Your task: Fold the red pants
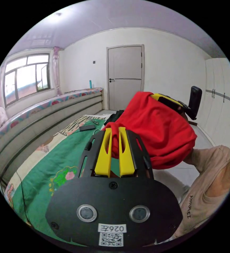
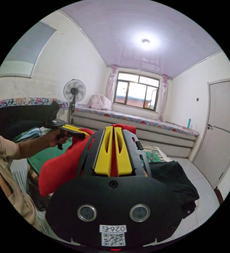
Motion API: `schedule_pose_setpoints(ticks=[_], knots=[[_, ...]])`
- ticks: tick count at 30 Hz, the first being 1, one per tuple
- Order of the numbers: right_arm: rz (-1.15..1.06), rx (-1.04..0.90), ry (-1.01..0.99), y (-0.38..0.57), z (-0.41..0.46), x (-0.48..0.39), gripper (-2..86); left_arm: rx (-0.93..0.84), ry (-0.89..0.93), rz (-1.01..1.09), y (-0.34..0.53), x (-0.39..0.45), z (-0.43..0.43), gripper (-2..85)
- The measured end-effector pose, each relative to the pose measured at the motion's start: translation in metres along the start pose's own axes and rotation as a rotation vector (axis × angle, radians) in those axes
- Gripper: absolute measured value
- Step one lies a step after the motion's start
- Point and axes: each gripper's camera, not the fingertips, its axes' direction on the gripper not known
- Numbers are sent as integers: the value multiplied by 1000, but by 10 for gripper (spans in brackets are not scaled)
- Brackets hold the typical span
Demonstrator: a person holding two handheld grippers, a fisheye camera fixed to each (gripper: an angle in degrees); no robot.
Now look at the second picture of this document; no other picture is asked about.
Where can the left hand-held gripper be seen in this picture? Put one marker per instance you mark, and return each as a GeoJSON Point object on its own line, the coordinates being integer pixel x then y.
{"type": "Point", "coordinates": [73, 133]}

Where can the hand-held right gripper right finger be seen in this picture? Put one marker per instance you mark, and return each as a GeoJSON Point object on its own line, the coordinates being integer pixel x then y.
{"type": "Point", "coordinates": [123, 158]}

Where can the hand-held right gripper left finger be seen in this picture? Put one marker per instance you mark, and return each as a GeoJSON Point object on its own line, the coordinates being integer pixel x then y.
{"type": "Point", "coordinates": [104, 156]}

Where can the red pants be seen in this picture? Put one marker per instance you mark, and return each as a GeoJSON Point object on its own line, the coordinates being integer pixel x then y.
{"type": "Point", "coordinates": [63, 166]}

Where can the person's left forearm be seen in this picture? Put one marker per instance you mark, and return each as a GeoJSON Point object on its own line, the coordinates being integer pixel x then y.
{"type": "Point", "coordinates": [32, 147]}

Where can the person's left hand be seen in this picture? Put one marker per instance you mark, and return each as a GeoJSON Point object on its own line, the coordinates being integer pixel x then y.
{"type": "Point", "coordinates": [52, 139]}

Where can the bed with green mat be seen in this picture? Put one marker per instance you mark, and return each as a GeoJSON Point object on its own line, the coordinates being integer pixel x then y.
{"type": "Point", "coordinates": [47, 153]}

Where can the pink folded quilt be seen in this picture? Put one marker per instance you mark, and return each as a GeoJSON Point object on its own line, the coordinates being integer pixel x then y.
{"type": "Point", "coordinates": [99, 102]}

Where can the standing fan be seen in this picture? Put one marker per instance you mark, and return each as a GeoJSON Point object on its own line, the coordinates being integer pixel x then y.
{"type": "Point", "coordinates": [74, 91]}

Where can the pile of clothes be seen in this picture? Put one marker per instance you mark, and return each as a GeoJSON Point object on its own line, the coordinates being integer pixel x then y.
{"type": "Point", "coordinates": [31, 134]}

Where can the sleeping platform with printed sheet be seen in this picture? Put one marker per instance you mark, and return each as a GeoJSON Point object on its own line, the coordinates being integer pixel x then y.
{"type": "Point", "coordinates": [166, 138]}

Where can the black cabinet with floral cloth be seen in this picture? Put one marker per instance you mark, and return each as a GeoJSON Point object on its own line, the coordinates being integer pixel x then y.
{"type": "Point", "coordinates": [18, 118]}

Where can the black garment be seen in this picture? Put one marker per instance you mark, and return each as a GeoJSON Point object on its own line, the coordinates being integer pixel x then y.
{"type": "Point", "coordinates": [176, 181]}

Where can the pink curtain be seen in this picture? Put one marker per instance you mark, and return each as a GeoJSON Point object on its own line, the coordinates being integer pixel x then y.
{"type": "Point", "coordinates": [111, 83]}
{"type": "Point", "coordinates": [163, 98]}

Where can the teal bottle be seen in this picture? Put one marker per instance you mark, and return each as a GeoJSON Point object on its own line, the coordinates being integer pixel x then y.
{"type": "Point", "coordinates": [189, 123]}

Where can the person's body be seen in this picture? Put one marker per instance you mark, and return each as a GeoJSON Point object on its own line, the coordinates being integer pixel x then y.
{"type": "Point", "coordinates": [6, 170]}

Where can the white door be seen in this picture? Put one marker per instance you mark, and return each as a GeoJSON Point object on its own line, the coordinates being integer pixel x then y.
{"type": "Point", "coordinates": [221, 128]}

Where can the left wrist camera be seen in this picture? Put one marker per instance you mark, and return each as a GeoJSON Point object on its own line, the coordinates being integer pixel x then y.
{"type": "Point", "coordinates": [56, 111]}

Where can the window with brown frame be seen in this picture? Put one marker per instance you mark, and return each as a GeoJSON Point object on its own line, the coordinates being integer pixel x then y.
{"type": "Point", "coordinates": [136, 93]}

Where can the grey wall window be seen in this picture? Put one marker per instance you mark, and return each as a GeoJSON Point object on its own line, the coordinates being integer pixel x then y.
{"type": "Point", "coordinates": [28, 49]}

